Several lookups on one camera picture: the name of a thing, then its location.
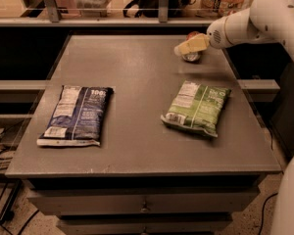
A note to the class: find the red coke can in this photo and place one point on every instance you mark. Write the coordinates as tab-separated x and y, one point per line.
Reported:
193	57

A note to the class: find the clear plastic container background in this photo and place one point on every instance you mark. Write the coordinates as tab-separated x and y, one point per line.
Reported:
92	8

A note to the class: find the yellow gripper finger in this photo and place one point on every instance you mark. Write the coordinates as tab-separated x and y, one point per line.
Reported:
193	44

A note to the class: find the metal shelf rail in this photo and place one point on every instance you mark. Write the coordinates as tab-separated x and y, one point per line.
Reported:
61	13

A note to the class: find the green chip bag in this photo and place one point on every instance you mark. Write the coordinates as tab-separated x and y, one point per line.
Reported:
196	108

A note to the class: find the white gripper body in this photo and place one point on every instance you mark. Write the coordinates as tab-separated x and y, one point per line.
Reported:
219	36

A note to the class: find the blue chip bag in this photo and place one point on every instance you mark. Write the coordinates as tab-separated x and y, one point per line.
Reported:
77	118

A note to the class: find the upper drawer knob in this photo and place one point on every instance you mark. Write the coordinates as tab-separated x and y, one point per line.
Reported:
144	208

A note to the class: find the grey drawer cabinet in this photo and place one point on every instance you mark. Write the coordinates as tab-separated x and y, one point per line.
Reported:
191	184

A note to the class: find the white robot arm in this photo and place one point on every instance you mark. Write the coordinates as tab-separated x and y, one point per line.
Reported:
265	21

